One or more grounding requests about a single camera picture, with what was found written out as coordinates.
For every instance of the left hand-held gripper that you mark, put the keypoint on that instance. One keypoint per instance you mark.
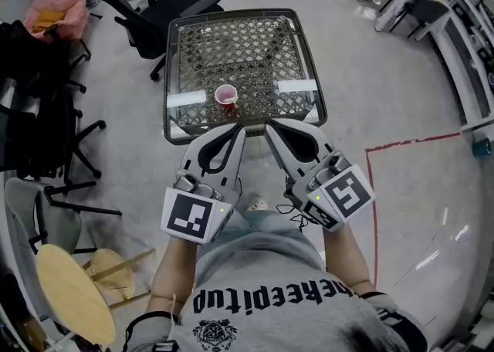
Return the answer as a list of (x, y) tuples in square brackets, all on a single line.
[(189, 217)]

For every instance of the pink cloth bundle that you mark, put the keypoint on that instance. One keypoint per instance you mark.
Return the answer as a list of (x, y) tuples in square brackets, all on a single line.
[(58, 14)]

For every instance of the person's left forearm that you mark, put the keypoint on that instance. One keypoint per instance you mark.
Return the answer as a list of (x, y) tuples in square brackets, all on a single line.
[(173, 273)]

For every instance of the person's shoe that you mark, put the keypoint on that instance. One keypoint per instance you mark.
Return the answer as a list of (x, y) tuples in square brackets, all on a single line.
[(258, 204)]

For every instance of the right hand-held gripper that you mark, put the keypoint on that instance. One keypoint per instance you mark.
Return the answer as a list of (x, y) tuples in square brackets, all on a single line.
[(345, 196)]

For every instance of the white shelf unit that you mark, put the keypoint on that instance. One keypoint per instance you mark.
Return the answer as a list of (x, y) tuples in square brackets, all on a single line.
[(469, 45)]

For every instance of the black office chair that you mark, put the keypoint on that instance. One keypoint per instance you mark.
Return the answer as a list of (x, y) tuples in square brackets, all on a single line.
[(170, 14)]

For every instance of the grey plastic chair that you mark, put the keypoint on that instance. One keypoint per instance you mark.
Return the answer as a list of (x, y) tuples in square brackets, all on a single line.
[(46, 219)]

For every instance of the pale straw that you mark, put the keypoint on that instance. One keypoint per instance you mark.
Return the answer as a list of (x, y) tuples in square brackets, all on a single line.
[(229, 100)]

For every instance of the chair with black clothing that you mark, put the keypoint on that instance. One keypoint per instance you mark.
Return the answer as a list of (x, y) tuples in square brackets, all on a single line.
[(34, 111)]

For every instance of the red cup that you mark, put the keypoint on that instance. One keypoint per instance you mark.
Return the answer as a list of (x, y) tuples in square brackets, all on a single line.
[(227, 109)]

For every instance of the person's right forearm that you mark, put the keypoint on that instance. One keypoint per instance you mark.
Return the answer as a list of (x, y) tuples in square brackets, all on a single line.
[(343, 261)]

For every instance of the grey printed shirt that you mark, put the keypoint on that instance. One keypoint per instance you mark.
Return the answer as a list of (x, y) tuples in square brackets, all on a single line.
[(278, 296)]

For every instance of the glass-topped rattan table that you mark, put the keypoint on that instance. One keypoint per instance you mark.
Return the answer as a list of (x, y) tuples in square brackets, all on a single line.
[(247, 49)]

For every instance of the blue jeans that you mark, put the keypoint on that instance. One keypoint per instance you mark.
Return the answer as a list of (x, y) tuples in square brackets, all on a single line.
[(262, 221)]

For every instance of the round wooden stool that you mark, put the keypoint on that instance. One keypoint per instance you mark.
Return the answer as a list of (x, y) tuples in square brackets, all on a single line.
[(73, 296)]

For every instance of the teal container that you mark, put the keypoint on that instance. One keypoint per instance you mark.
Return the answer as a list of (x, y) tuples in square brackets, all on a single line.
[(482, 148)]

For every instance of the red floor tape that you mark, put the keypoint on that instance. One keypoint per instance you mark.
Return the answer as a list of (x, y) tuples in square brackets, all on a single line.
[(371, 188)]

